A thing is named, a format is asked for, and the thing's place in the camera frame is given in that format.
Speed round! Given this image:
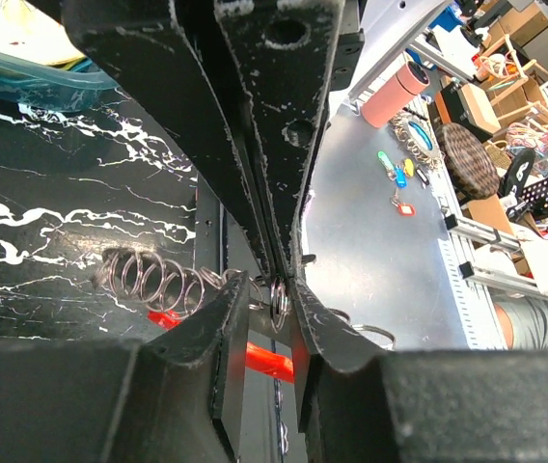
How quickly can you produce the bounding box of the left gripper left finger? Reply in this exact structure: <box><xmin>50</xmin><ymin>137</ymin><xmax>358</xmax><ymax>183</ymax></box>
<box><xmin>0</xmin><ymin>273</ymin><xmax>250</xmax><ymax>462</ymax></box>

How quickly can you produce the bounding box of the teal plastic bin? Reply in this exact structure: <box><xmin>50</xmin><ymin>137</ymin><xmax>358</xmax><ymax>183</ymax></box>
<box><xmin>0</xmin><ymin>53</ymin><xmax>118</xmax><ymax>113</ymax></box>

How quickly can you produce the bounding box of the cream patterned plate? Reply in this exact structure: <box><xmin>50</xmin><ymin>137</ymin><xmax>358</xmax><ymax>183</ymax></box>
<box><xmin>0</xmin><ymin>1</ymin><xmax>85</xmax><ymax>66</ymax></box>

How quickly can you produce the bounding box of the round woven dark disc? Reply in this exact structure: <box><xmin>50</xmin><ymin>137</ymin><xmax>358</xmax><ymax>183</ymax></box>
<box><xmin>435</xmin><ymin>123</ymin><xmax>500</xmax><ymax>201</ymax></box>

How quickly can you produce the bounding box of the red grey key holder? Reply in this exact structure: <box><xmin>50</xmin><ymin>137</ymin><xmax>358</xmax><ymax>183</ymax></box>
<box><xmin>93</xmin><ymin>245</ymin><xmax>396</xmax><ymax>385</ymax></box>

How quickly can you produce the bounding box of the pink cylinder tube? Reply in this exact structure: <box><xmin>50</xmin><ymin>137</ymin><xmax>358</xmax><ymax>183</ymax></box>
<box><xmin>360</xmin><ymin>61</ymin><xmax>429</xmax><ymax>128</ymax></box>

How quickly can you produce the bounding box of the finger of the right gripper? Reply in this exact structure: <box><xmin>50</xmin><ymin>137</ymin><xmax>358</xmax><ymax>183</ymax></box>
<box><xmin>213</xmin><ymin>1</ymin><xmax>344</xmax><ymax>278</ymax></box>
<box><xmin>33</xmin><ymin>1</ymin><xmax>274</xmax><ymax>275</ymax></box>

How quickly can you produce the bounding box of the coloured key tags bunch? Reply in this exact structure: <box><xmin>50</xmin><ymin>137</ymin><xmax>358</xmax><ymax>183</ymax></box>
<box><xmin>376</xmin><ymin>150</ymin><xmax>430</xmax><ymax>217</ymax></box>

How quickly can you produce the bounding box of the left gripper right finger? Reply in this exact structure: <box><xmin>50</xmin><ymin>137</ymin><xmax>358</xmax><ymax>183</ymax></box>
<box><xmin>290</xmin><ymin>280</ymin><xmax>548</xmax><ymax>462</ymax></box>

